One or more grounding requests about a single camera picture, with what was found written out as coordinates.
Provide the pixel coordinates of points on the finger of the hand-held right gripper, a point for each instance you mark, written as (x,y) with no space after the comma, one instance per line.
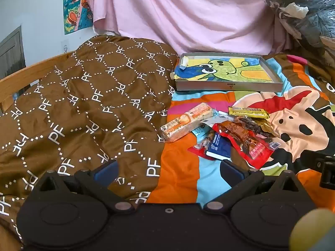
(328,174)

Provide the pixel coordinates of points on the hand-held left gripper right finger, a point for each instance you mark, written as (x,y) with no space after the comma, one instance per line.
(230,172)

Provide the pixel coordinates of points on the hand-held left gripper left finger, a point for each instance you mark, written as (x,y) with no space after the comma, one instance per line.
(107,172)

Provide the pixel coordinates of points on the dark blue snack packet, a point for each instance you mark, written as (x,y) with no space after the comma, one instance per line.
(219,149)

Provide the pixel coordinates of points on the red meat snack packet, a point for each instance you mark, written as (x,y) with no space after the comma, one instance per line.
(251,149)

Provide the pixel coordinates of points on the red walnut snack packet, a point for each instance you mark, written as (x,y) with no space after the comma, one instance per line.
(195,150)

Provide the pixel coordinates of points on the gold brown snack packet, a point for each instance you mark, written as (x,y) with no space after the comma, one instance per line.
(261,129)

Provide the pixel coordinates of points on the yellow snack bar packet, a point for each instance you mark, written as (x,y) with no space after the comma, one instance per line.
(248,112)

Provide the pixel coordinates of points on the orange white cracker packet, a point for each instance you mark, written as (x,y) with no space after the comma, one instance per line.
(183,123)

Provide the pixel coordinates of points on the grey shallow box tray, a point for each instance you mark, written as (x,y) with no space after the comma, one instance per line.
(209,85)

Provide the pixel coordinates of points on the colourful cartoon bed sheet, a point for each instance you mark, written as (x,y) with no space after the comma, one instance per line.
(180,167)

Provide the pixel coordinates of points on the brown patterned quilt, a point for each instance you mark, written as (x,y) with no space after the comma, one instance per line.
(78,96)

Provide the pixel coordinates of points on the masking tape strip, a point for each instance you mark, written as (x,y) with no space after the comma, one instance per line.
(174,76)
(184,62)

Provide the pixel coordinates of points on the plastic bag of clothes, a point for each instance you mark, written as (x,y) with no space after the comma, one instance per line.
(301,10)

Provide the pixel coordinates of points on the pink sheet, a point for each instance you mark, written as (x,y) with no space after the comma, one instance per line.
(183,13)

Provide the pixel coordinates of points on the wooden bed frame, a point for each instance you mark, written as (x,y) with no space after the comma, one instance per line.
(18,81)

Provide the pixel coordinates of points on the cartoon wall poster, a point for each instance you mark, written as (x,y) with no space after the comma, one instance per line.
(76,13)

